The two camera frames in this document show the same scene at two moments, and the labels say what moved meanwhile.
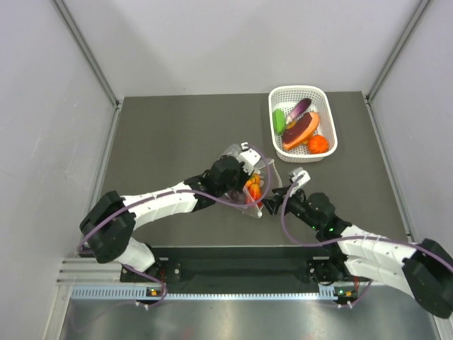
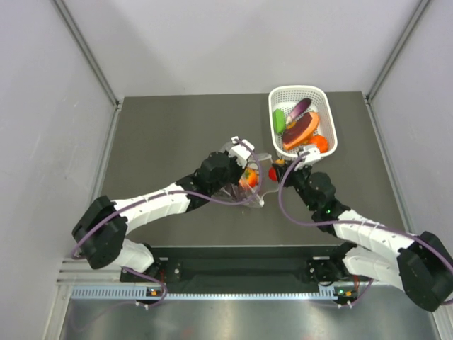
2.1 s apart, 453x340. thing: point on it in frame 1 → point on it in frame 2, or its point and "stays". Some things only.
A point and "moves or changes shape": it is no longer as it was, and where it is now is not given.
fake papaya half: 301,131 stays
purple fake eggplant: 301,106 stays
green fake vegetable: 279,120 stays
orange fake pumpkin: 318,144 stays
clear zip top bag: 262,183 moves or changes shape
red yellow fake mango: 255,193 → 272,171
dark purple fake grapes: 237,196 stays
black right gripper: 274,205 → 292,174
